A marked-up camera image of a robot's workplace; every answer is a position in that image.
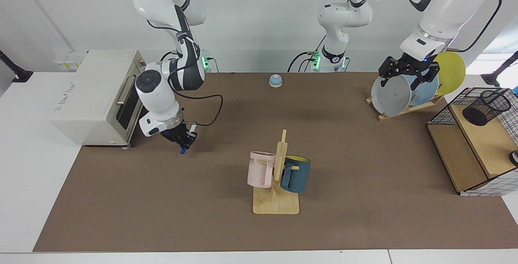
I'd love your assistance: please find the yellow plate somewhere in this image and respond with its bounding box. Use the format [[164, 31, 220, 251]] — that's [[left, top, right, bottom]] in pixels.
[[433, 51, 467, 96]]

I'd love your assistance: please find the brown table cloth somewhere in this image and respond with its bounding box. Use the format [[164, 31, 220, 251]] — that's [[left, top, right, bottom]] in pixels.
[[33, 72, 518, 252]]

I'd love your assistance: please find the wooden cup stand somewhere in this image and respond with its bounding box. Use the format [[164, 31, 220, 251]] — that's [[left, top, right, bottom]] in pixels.
[[253, 130, 300, 215]]

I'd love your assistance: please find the black tripod stand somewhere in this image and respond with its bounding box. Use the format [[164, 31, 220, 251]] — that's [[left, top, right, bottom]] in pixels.
[[481, 51, 518, 87]]

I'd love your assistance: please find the black arm wrist cable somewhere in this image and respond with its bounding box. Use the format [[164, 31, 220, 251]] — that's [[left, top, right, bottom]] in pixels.
[[146, 19, 224, 127], [447, 0, 502, 53]]

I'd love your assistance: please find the wire basket with wooden floor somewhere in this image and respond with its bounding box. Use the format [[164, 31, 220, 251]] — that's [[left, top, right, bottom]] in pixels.
[[427, 87, 518, 196]]

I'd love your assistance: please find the black clamp stand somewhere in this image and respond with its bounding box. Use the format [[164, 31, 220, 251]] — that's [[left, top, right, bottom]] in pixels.
[[0, 49, 34, 83]]

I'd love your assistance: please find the pale toaster oven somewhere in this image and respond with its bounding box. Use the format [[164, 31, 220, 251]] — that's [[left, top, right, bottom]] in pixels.
[[49, 49, 148, 148]]

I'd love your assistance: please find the light blue plate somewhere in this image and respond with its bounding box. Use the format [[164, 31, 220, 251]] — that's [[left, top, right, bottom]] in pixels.
[[405, 74, 439, 106]]

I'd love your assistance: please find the black mesh pen holder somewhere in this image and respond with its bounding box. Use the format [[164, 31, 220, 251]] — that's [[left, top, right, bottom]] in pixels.
[[462, 89, 512, 127]]

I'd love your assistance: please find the grey plate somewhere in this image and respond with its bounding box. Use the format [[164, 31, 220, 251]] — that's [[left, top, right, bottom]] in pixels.
[[371, 74, 412, 116]]

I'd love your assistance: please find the pink cup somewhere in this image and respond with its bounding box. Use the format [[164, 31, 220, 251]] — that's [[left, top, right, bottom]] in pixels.
[[247, 151, 276, 189]]

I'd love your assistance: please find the black arm base cable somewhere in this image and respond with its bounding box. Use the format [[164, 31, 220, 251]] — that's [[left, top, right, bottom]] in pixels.
[[287, 35, 327, 73]]

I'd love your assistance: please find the dark blue cup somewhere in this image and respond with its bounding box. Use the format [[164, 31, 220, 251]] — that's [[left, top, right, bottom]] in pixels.
[[280, 155, 312, 194]]

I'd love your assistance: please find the wooden plate rack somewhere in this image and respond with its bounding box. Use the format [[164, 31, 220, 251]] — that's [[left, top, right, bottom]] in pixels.
[[366, 95, 445, 121]]

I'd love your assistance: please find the white marker with blue cap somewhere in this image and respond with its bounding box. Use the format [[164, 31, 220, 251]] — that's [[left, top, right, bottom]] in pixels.
[[180, 123, 198, 155]]

